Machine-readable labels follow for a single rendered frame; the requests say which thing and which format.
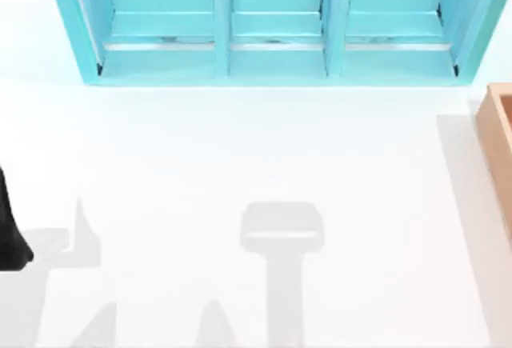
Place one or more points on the light blue rack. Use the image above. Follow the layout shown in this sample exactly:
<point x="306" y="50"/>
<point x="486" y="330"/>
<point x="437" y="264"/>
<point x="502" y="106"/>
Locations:
<point x="276" y="64"/>

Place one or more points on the salmon-coloured shallow box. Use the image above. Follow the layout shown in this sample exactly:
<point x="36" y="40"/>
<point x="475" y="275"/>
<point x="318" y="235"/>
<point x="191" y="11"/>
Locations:
<point x="494" y="132"/>

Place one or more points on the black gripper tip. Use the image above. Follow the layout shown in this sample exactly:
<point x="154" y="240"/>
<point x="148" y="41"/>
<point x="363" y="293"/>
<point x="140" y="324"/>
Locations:
<point x="10" y="240"/>

